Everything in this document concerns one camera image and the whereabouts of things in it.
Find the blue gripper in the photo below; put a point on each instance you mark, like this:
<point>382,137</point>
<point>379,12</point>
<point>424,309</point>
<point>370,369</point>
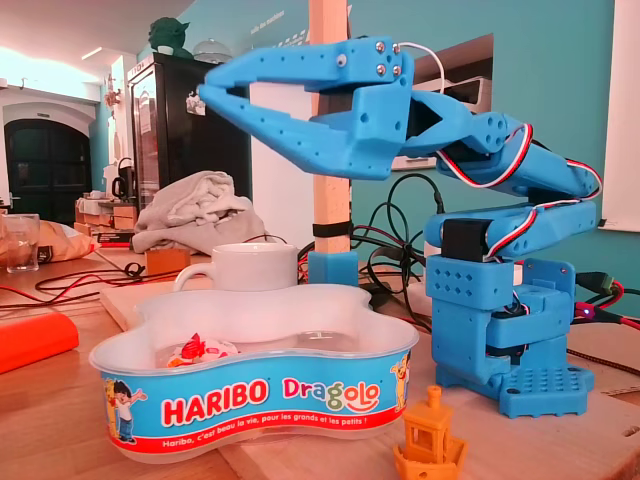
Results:
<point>376,114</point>

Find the blue 3D-printed robot arm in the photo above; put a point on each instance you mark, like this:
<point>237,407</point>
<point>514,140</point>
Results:
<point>460,285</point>

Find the clear glass dome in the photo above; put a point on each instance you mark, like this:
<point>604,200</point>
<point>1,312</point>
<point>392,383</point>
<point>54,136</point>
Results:
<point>212,52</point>

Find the black glass-door fridge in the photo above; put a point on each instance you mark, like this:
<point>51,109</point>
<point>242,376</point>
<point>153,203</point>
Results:
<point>210,145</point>

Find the photo on fridge door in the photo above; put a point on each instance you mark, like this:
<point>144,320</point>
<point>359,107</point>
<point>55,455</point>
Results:
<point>196,103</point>

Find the green Yoda figure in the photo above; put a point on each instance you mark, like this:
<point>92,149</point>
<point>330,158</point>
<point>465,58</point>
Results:
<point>167,35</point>

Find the crumpled grey cloth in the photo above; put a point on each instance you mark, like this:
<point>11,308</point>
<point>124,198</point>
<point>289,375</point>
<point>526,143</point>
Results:
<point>200,205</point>

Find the white office printer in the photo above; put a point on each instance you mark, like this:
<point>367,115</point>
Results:
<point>475,92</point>

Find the white ceramic mug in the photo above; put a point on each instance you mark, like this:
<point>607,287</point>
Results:
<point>255,267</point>

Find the black kettle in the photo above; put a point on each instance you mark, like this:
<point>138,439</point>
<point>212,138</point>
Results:
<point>122,182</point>

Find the small brown cardboard box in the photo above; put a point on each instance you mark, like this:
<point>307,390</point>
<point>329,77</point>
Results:
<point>167,261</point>

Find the ceiling light strip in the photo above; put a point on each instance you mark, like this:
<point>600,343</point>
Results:
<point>92,53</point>

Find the wooden drawer cabinet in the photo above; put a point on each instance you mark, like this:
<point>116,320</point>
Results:
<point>122,217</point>

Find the black flat box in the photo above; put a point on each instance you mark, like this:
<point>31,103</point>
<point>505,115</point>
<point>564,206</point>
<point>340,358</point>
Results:
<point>115,239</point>

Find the dark arched door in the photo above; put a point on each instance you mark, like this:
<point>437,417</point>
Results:
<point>47,170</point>

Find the red white wrapped candy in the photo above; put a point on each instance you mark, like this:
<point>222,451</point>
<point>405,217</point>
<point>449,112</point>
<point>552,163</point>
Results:
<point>215,349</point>

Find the white power strip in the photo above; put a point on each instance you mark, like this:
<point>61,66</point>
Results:
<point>518,274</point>

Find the tan snack bag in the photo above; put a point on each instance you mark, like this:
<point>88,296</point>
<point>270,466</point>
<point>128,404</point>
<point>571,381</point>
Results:
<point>60,245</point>

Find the orange white wrapped candy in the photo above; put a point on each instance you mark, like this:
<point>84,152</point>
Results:
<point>175,362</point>

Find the Haribo Dragolo candy tub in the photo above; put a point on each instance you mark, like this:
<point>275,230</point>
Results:
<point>225,400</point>

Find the clear drinking glass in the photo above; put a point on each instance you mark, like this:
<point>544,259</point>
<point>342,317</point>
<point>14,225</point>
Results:
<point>21,245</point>

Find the orange 3D-printed toy boat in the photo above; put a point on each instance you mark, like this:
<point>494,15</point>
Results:
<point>430,440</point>

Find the light wooden base board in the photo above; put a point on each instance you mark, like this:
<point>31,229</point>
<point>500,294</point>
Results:
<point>525,445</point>

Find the wooden camera post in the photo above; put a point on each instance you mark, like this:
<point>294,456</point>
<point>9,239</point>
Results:
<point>331,200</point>

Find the blue printed post base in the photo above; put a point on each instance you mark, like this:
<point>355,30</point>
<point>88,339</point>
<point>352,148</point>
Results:
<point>332,267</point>

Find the white wall board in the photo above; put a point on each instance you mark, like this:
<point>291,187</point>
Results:
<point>625,175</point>

